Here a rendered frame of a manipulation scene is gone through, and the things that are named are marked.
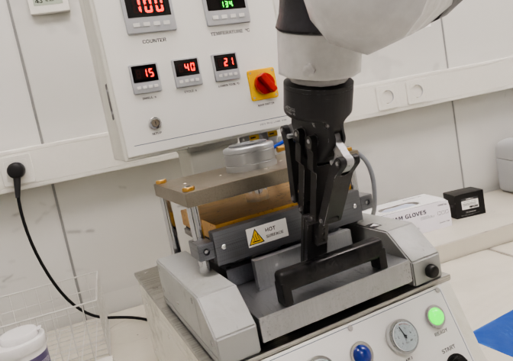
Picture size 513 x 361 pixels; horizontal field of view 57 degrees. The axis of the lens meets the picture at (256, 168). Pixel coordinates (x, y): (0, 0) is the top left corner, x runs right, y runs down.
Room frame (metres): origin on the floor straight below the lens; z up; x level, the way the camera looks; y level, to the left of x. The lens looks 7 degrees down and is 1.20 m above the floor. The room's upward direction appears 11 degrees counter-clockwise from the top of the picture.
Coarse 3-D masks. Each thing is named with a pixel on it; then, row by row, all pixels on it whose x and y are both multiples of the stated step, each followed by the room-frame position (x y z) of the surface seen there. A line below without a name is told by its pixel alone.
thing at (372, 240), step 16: (368, 240) 0.57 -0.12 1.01; (320, 256) 0.55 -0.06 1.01; (336, 256) 0.54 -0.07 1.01; (352, 256) 0.55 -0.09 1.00; (368, 256) 0.56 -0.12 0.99; (384, 256) 0.57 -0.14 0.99; (288, 272) 0.52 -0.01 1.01; (304, 272) 0.52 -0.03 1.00; (320, 272) 0.53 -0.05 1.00; (336, 272) 0.54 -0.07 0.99; (288, 288) 0.52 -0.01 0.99; (288, 304) 0.51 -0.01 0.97
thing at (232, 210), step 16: (256, 192) 0.70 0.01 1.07; (272, 192) 0.76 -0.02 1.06; (288, 192) 0.73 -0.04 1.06; (208, 208) 0.72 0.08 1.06; (224, 208) 0.70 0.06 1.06; (240, 208) 0.68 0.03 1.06; (256, 208) 0.66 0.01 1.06; (272, 208) 0.64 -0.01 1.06; (208, 224) 0.63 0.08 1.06; (224, 224) 0.61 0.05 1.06
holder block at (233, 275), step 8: (224, 264) 0.63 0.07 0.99; (240, 264) 0.62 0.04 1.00; (248, 264) 0.62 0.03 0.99; (224, 272) 0.61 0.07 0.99; (232, 272) 0.61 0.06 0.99; (240, 272) 0.61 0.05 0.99; (248, 272) 0.62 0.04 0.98; (232, 280) 0.61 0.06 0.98; (240, 280) 0.61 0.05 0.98; (248, 280) 0.62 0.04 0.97
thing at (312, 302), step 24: (336, 240) 0.63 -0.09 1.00; (264, 264) 0.58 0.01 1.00; (288, 264) 0.60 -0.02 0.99; (408, 264) 0.59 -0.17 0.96; (240, 288) 0.60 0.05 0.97; (264, 288) 0.58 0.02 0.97; (312, 288) 0.55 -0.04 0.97; (336, 288) 0.54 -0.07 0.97; (360, 288) 0.55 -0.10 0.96; (384, 288) 0.57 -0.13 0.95; (264, 312) 0.51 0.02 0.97; (288, 312) 0.51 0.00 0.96; (312, 312) 0.53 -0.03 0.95; (336, 312) 0.54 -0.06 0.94; (264, 336) 0.50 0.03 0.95
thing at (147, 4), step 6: (132, 0) 0.79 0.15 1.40; (138, 0) 0.80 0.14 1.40; (144, 0) 0.80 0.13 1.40; (150, 0) 0.80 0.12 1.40; (156, 0) 0.81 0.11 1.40; (162, 0) 0.81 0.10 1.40; (132, 6) 0.79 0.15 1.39; (138, 6) 0.80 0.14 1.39; (144, 6) 0.80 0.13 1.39; (150, 6) 0.80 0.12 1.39; (156, 6) 0.81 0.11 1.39; (162, 6) 0.81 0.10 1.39; (132, 12) 0.79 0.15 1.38; (138, 12) 0.80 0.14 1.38; (144, 12) 0.80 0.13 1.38; (150, 12) 0.80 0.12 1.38; (156, 12) 0.81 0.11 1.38; (162, 12) 0.81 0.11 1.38
